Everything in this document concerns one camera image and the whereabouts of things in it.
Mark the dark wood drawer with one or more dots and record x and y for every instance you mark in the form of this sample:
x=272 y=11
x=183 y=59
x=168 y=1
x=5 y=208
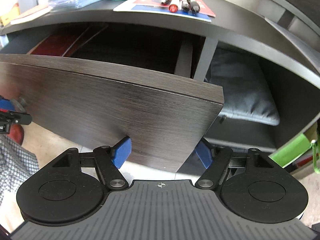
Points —
x=95 y=103

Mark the dark blue cushion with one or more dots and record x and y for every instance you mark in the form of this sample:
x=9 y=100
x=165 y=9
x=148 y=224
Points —
x=245 y=90

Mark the red round stool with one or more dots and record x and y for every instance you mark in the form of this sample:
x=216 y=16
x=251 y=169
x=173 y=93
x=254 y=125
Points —
x=16 y=133

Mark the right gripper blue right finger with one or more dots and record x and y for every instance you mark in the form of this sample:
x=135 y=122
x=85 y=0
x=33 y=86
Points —
x=204 y=151

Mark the green paper bag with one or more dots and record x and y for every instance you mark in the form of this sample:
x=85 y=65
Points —
x=292 y=151

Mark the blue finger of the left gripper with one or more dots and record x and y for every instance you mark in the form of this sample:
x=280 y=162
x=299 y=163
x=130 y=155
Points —
x=6 y=105

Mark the red certificate folder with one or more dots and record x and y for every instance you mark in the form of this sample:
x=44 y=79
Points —
x=65 y=42

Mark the black marker pen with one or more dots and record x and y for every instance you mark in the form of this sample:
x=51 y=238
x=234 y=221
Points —
x=194 y=6

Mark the grey checkered cloth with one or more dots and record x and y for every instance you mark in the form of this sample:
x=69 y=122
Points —
x=17 y=165

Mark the red blue booklet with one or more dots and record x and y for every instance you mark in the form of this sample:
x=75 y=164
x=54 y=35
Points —
x=155 y=7

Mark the red cap marker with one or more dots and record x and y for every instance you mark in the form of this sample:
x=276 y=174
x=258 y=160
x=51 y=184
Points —
x=174 y=6

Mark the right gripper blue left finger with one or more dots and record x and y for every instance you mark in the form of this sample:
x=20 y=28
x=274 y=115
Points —
x=121 y=151

